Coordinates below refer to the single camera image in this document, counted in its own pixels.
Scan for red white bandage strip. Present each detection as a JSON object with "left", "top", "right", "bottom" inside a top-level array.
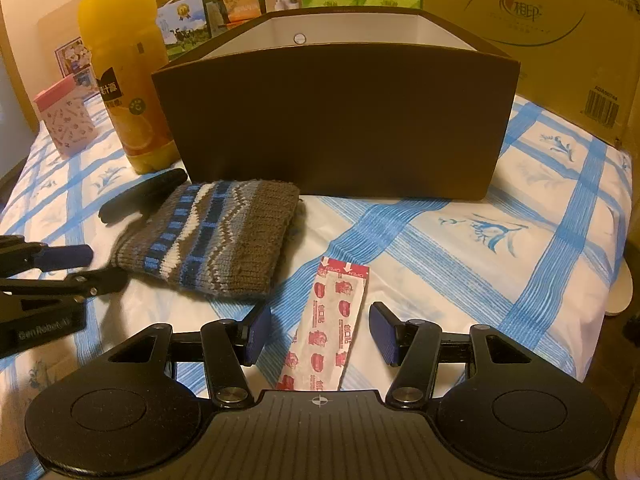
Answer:
[{"left": 277, "top": 257, "right": 369, "bottom": 391}]

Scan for pink lidded cup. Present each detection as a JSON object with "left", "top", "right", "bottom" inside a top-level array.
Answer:
[{"left": 34, "top": 75, "right": 98, "bottom": 158}]

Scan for blue milk carton box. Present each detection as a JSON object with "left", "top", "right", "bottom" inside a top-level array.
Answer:
[{"left": 54, "top": 37, "right": 96, "bottom": 91}]

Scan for wooden headboard panel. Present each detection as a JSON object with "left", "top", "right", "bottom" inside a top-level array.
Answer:
[{"left": 37, "top": 0, "right": 81, "bottom": 56}]

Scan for dark brown storage box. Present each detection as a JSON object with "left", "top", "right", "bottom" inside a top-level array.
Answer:
[{"left": 153, "top": 6, "right": 520, "bottom": 200}]

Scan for orange juice bottle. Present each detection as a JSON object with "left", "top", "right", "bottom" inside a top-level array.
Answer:
[{"left": 78, "top": 0, "right": 179, "bottom": 174}]

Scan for cow picture milk box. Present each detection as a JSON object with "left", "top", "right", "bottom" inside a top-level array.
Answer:
[{"left": 156, "top": 0, "right": 212, "bottom": 61}]

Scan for orange snack boxes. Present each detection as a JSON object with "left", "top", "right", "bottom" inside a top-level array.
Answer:
[{"left": 222, "top": 0, "right": 265, "bottom": 24}]

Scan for large cardboard box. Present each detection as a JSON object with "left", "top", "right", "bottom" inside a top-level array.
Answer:
[{"left": 422, "top": 0, "right": 639, "bottom": 145}]

